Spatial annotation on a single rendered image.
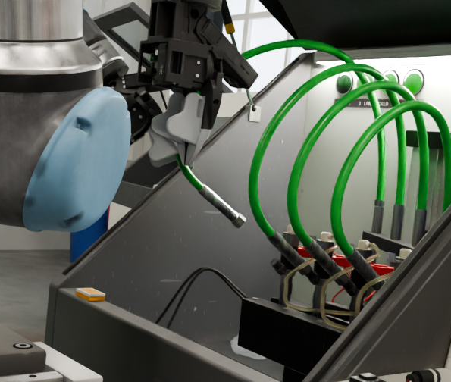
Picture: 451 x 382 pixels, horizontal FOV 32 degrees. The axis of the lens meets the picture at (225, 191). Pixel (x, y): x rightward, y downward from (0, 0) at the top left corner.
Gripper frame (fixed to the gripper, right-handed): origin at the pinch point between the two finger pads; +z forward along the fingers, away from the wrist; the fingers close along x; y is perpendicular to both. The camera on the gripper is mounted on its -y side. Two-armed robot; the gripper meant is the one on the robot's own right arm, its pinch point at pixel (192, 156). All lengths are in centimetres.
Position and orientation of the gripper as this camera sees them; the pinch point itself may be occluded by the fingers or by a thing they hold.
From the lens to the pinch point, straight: 100.8
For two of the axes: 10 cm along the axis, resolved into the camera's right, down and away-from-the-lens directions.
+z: -1.0, 9.9, 0.5
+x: 5.9, 1.0, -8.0
